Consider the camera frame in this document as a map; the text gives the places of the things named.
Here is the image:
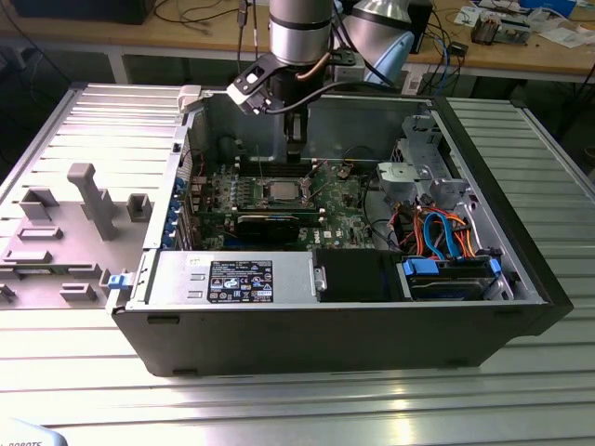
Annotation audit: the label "silver CPU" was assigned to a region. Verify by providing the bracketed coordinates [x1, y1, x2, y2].
[271, 182, 303, 203]

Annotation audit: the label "CPU socket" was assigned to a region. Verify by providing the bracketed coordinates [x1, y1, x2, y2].
[258, 177, 313, 207]

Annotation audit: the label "CPU cooler heatsink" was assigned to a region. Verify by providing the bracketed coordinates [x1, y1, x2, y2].
[469, 12, 502, 46]

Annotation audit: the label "green motherboard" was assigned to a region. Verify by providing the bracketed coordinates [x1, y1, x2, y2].
[185, 159, 390, 255]

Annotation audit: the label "black graphics card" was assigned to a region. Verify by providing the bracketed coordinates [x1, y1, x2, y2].
[234, 212, 301, 244]

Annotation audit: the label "metal drive cage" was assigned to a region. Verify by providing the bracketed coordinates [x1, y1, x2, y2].
[375, 114, 471, 206]

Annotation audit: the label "grey plastic case latch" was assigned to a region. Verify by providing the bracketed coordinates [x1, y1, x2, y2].
[178, 85, 206, 114]

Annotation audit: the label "wooden workbench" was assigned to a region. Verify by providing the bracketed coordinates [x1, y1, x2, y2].
[0, 0, 595, 85]

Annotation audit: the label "black plastic shroud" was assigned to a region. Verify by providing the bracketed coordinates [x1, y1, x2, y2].
[311, 247, 404, 304]

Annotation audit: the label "silver power supply unit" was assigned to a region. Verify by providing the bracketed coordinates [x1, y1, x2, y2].
[141, 250, 318, 308]

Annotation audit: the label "black PC case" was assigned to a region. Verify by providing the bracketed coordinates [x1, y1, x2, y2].
[105, 83, 575, 378]

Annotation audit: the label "hard disk blue carrier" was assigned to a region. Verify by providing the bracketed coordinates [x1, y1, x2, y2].
[398, 256, 506, 302]

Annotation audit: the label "blue plastic latch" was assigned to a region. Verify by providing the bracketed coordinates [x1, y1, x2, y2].
[106, 272, 134, 293]

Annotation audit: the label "grey electronic module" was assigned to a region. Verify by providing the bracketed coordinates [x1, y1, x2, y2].
[499, 16, 532, 46]

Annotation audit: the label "black equipment box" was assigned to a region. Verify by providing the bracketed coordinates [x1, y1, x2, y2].
[8, 0, 157, 25]

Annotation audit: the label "grey parts rack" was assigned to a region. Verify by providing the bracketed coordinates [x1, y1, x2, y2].
[0, 162, 155, 311]

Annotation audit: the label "white paper sheets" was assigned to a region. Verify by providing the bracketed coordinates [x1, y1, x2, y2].
[541, 26, 595, 48]

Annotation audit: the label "black camera cable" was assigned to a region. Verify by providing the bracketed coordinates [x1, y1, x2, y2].
[259, 81, 343, 116]

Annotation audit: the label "white-plated wrist camera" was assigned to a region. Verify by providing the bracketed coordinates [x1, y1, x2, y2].
[226, 59, 276, 116]

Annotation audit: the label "copper coloured hose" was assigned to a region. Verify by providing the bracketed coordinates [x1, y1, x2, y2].
[297, 51, 332, 81]

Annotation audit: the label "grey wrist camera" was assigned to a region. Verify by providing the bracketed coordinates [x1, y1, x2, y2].
[324, 48, 369, 82]

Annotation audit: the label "black USB cable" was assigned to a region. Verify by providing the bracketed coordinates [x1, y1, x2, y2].
[234, 0, 250, 89]

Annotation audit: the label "blue flat cable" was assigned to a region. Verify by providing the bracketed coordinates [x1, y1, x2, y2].
[421, 207, 467, 261]

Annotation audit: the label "orange wire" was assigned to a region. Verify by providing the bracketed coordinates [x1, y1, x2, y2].
[455, 217, 483, 259]

